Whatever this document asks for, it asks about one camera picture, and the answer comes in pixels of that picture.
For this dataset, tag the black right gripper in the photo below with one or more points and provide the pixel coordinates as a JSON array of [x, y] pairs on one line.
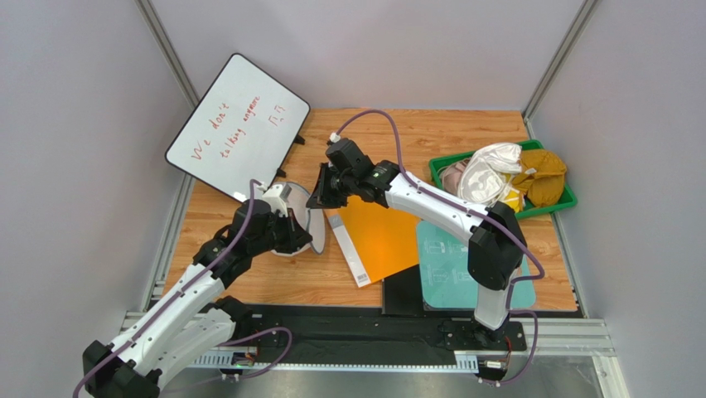
[[330, 186]]

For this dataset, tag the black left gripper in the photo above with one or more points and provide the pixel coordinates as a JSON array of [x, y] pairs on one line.
[[297, 236]]

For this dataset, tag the white mesh laundry bag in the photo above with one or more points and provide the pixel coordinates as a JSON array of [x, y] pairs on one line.
[[312, 220]]

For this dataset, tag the white bra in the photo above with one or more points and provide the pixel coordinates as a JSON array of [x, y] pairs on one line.
[[486, 178]]

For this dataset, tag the mustard yellow bra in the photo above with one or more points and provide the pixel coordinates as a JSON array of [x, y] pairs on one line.
[[541, 178]]

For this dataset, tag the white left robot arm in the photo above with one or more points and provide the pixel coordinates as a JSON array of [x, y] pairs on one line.
[[192, 317]]

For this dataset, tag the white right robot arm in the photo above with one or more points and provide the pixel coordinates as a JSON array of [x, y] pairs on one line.
[[496, 246]]

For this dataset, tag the pink bra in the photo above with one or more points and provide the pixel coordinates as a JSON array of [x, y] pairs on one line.
[[451, 175]]

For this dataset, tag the orange plastic folder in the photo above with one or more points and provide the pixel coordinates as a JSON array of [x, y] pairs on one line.
[[376, 242]]

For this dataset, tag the white whiteboard with red writing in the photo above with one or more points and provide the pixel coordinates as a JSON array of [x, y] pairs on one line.
[[242, 129]]

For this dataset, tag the black mat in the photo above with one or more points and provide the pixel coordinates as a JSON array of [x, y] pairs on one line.
[[402, 296]]

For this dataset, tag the teal cutting board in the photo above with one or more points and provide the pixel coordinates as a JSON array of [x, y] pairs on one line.
[[442, 261]]

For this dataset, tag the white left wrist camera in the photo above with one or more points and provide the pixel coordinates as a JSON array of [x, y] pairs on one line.
[[277, 198]]

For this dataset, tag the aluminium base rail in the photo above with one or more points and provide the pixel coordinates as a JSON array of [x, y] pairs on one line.
[[366, 339]]

